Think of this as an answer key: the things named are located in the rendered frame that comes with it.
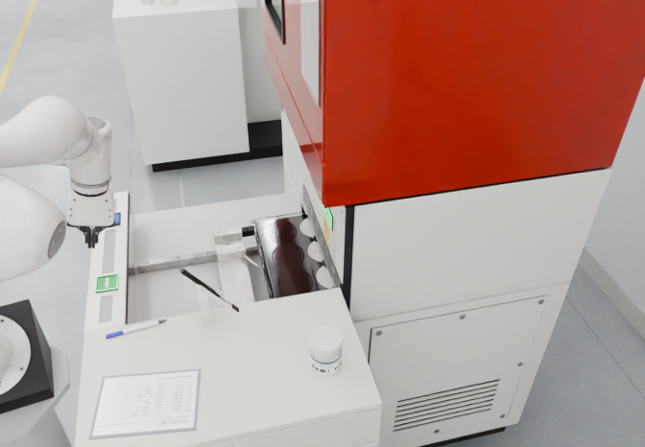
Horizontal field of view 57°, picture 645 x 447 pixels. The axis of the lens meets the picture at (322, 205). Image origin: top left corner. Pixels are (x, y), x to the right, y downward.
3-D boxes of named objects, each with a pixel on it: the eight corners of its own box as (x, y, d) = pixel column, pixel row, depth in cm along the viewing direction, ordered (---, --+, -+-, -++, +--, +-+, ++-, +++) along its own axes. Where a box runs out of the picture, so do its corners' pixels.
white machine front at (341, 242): (289, 159, 222) (286, 59, 197) (348, 323, 160) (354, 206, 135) (281, 160, 222) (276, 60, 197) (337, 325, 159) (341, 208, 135)
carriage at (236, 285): (241, 238, 182) (240, 230, 181) (259, 327, 155) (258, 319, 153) (214, 242, 181) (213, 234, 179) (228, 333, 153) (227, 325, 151)
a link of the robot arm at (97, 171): (61, 182, 127) (107, 187, 129) (59, 129, 120) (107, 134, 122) (70, 161, 134) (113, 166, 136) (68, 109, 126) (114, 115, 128)
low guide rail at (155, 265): (303, 243, 185) (303, 236, 183) (304, 247, 184) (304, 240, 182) (138, 269, 176) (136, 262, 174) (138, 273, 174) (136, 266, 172)
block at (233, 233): (240, 232, 180) (239, 224, 178) (242, 239, 177) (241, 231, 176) (214, 236, 179) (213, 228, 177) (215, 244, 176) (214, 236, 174)
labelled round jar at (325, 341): (337, 349, 135) (337, 321, 129) (345, 374, 130) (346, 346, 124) (306, 355, 134) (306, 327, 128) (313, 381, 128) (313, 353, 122)
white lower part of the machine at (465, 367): (432, 283, 286) (457, 138, 235) (514, 436, 223) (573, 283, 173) (288, 309, 272) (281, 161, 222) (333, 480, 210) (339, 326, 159)
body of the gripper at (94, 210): (115, 174, 137) (114, 212, 144) (67, 172, 134) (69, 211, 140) (114, 193, 132) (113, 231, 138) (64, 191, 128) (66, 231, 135)
